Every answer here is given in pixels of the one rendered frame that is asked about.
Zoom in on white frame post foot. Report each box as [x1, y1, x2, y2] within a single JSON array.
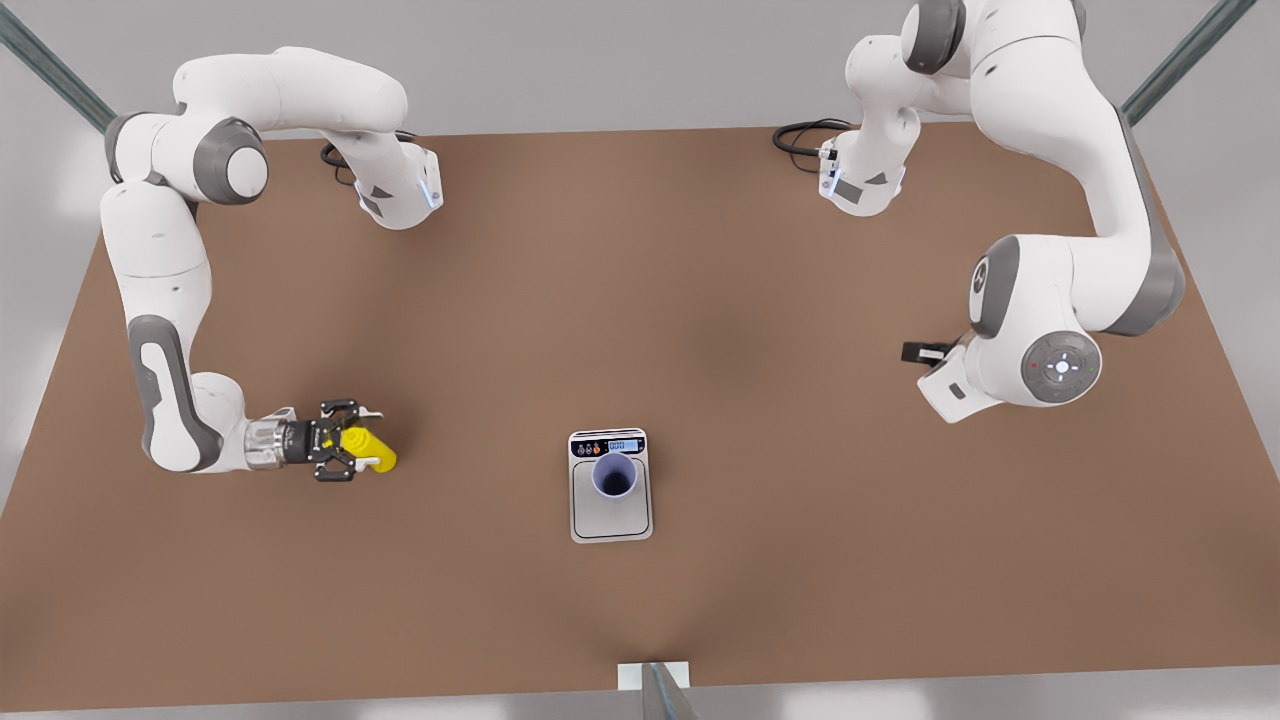
[[617, 661, 692, 692]]

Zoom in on silver frame post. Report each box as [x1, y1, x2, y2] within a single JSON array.
[[640, 662, 703, 720], [1119, 0, 1258, 127], [0, 8, 118, 134]]

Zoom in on lavender blue cup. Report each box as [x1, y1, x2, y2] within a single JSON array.
[[590, 451, 641, 501]]

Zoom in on grey digital kitchen scale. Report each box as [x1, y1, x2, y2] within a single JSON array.
[[568, 428, 655, 544]]

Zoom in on yellow sauce bottle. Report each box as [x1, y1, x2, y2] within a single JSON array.
[[341, 425, 399, 474]]

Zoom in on black cable loop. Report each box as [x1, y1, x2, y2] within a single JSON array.
[[320, 130, 421, 188], [772, 118, 857, 177]]

